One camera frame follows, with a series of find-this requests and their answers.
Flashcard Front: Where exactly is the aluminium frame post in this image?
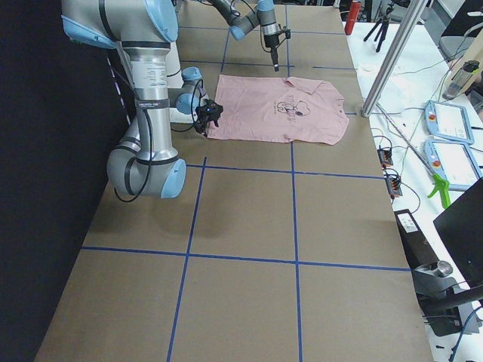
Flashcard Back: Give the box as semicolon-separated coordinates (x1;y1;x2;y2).
361;1;427;118

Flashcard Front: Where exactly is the blue teach pendant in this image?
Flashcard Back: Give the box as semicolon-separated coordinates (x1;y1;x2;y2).
424;100;475;145
424;139;482;192

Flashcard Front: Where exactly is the orange relay board far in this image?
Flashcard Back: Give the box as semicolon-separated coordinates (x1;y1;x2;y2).
377;147;393;169

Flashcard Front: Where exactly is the pink Snoopy t-shirt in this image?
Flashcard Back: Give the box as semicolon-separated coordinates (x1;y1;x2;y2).
208;75;349;146

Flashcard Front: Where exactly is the upper blue teach pendant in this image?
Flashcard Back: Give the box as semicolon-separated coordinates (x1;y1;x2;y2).
424;100;475;145

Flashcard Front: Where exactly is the clear water bottle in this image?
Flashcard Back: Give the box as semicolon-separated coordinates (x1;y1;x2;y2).
442;60;480;100

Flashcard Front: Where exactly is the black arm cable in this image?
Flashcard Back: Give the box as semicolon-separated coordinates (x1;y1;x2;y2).
112;56;207;203

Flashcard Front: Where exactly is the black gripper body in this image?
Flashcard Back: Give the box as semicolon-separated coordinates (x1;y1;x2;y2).
263;32;279;51
195;115;214;130

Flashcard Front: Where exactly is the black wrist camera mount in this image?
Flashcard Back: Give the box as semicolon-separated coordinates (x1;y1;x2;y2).
276;23;291;43
195;100;223;121

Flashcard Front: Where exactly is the reacher grabber tool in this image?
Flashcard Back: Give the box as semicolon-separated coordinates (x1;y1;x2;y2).
371;103;451;209

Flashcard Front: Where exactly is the orange relay board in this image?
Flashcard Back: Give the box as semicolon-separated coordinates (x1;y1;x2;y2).
377;147;393;169
383;168;402;200

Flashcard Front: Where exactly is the black monitor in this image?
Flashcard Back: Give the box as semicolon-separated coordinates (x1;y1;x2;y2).
414;183;483;321

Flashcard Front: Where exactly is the lower blue teach pendant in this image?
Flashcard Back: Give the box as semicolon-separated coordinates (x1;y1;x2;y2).
424;139;482;192

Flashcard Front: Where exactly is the orange relay board near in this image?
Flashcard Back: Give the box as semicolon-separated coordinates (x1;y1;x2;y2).
383;168;402;200

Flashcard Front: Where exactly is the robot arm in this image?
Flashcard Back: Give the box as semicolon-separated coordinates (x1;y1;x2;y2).
207;0;286;72
62;1;223;203

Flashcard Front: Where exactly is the black tripod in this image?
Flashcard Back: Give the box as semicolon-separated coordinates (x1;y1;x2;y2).
363;4;393;53

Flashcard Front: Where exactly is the black box with white label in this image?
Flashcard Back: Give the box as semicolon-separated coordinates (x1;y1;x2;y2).
394;209;439;269

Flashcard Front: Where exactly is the red cylinder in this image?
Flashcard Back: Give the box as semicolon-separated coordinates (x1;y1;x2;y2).
344;0;361;35

